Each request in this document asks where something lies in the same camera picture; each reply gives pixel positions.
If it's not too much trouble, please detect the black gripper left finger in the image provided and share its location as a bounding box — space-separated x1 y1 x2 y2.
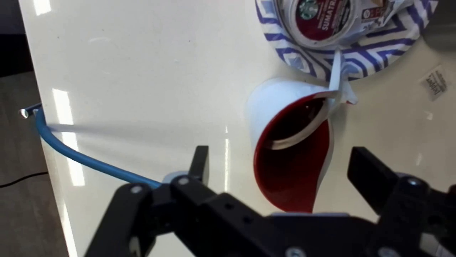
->
85 144 269 257

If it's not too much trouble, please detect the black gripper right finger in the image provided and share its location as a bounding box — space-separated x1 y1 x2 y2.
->
347 145 456 257

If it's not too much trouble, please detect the broken white mug red inside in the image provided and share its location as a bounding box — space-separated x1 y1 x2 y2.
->
244 50 361 214

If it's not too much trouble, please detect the small printed sticker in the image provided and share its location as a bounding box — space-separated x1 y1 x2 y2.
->
420 67 452 100

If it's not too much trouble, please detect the blue patterned paper plate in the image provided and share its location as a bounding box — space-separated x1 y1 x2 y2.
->
254 0 441 83

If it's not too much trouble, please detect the small opened creamer cup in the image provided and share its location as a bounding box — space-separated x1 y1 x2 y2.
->
360 0 417 26

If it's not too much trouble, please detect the Starbucks coffee pod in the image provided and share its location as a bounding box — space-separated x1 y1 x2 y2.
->
276 0 364 48

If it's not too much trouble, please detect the long thin power cable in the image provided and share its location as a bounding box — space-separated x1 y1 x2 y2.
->
19 104 166 191

